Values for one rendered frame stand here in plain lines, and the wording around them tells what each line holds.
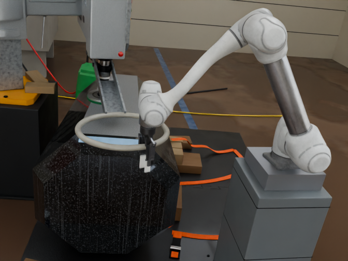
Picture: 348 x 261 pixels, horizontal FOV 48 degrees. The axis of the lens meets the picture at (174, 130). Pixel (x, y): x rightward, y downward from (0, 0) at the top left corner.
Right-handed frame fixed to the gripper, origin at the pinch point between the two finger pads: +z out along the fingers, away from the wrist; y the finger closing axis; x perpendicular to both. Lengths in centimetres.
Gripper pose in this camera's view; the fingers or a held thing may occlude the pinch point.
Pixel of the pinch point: (145, 163)
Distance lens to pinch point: 191.3
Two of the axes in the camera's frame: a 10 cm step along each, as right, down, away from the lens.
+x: -8.3, 1.3, -5.5
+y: -5.5, -3.6, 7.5
